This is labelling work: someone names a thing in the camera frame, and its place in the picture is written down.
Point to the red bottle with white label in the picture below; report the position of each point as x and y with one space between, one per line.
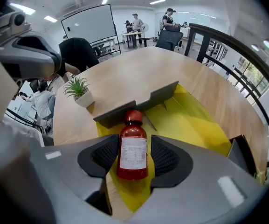
133 153

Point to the glass window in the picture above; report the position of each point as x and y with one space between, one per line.
253 73

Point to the black office chair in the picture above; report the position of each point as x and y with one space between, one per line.
169 38

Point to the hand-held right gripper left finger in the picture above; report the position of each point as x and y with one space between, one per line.
62 167

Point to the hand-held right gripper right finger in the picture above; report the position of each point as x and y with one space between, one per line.
195 190

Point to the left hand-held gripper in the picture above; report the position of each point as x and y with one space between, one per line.
10 27

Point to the standing fan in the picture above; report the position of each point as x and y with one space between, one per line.
145 27

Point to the white whiteboard with black frame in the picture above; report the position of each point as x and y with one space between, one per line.
90 23

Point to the yellow tray with grey flaps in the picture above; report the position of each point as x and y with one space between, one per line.
190 125

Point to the white shelving unit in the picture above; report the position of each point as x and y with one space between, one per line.
219 51

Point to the black metal railing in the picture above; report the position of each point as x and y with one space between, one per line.
191 43

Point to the small light table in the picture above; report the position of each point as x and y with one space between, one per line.
132 33

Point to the potted green plant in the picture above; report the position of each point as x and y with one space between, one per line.
84 99

